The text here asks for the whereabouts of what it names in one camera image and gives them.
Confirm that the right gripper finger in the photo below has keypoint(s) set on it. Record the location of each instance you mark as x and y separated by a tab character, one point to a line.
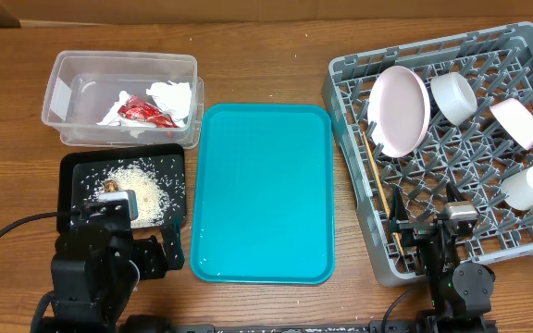
398	213
453	194

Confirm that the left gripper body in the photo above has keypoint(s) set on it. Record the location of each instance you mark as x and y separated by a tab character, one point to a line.
148	260

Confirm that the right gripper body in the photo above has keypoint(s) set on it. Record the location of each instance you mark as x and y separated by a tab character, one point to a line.
418	229

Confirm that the wooden chopstick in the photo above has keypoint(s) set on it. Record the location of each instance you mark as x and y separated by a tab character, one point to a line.
394	236

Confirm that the gold foil wrapper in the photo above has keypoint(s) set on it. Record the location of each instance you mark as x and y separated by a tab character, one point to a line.
110	186

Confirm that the cooked white rice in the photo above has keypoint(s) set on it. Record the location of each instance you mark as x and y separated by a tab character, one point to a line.
158	183

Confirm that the white cup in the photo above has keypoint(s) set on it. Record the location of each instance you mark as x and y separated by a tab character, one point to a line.
519	190

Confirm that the grey bowl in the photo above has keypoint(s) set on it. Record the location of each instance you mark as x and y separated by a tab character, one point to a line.
454	97

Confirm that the small white plate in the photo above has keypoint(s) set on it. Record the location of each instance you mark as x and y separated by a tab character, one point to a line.
516	120

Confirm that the large white plate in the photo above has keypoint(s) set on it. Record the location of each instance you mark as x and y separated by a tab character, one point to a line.
399	104

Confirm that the red snack wrapper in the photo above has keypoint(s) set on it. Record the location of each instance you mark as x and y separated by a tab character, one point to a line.
137	109

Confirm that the white tissue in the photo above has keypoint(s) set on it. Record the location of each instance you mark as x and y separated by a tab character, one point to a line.
174	99

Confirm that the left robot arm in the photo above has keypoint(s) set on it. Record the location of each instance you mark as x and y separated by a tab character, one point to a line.
98	265

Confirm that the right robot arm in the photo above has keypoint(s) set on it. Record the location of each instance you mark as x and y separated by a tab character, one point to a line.
459	291

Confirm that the grey dishwasher rack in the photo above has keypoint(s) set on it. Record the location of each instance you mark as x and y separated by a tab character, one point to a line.
475	156

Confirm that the clear plastic waste bin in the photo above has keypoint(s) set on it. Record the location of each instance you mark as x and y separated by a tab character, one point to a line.
85	85

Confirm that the black plastic tray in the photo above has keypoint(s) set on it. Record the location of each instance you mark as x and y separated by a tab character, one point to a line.
71	160

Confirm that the teal serving tray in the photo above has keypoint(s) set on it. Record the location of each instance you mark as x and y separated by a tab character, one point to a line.
263	209

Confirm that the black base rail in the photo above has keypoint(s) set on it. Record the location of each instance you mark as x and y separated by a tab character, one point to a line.
371	327

